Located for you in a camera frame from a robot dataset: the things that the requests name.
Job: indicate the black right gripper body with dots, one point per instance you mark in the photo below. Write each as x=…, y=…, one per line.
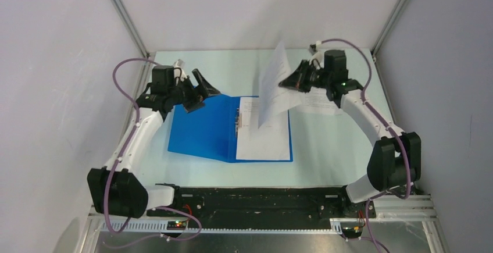
x=321, y=78

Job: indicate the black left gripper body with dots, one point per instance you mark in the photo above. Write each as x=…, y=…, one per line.
x=183, y=92

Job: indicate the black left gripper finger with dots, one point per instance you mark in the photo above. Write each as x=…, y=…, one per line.
x=204, y=89
x=193, y=106

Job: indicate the blue plastic folder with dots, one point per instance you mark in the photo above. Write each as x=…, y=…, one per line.
x=209, y=132

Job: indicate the white paper sheet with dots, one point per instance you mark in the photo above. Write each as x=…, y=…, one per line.
x=319, y=101
x=273, y=99
x=267, y=142

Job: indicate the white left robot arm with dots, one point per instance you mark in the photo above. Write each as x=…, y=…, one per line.
x=115, y=188

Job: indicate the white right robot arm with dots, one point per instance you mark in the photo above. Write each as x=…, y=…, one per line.
x=395, y=161

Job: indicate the left controller board with leds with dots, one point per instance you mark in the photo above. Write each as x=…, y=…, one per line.
x=176, y=225

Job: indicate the controller board with leds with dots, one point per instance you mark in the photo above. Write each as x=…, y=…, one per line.
x=176, y=225
x=351, y=232

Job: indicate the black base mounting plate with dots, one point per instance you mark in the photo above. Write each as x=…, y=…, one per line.
x=267, y=208

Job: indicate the right controller board with leds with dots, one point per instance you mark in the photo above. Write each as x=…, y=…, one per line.
x=351, y=232

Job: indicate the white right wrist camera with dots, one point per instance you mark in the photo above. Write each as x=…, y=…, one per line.
x=316, y=51

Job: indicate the left aluminium frame post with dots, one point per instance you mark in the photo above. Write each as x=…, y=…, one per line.
x=130, y=27

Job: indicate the aluminium frame post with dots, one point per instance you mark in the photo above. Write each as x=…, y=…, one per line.
x=130, y=27
x=394, y=16

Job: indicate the right aluminium frame post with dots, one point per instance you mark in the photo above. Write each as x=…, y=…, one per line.
x=394, y=16

